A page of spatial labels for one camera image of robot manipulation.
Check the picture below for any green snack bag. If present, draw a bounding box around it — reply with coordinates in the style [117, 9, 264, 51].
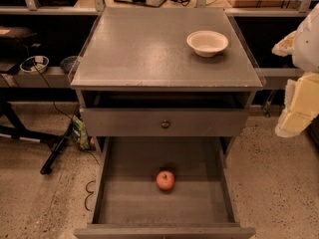
[72, 116, 91, 150]

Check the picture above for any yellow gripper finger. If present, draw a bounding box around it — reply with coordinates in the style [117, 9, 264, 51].
[275, 73, 319, 138]
[271, 31, 296, 57]

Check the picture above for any grey cabinet with counter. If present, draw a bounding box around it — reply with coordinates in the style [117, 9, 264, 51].
[71, 8, 263, 151]

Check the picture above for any white bowl with items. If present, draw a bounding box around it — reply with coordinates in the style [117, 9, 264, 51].
[20, 55, 49, 74]

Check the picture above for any red apple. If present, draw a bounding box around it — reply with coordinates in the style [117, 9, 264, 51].
[157, 170, 175, 190]

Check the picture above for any black stand leg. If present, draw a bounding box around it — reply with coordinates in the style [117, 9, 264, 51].
[0, 99, 73, 175]

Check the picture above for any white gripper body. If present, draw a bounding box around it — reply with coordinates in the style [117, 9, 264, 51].
[292, 4, 319, 73]

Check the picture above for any grey shelf rail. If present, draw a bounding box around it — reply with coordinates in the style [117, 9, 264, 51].
[0, 67, 70, 89]

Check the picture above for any black cable on floor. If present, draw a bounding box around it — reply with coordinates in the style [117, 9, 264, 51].
[83, 179, 98, 212]

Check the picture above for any dark bowl on shelf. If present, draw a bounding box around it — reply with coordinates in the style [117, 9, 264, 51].
[60, 56, 78, 73]

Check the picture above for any round metal drawer knob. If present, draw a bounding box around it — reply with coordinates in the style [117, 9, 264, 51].
[161, 120, 170, 128]

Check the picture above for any black bag on shelf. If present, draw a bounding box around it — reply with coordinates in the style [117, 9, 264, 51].
[0, 26, 37, 59]

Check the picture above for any open grey middle drawer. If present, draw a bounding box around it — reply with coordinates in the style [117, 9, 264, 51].
[74, 137, 255, 239]

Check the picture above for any closed grey top drawer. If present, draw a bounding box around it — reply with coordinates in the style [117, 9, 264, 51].
[80, 108, 248, 136]

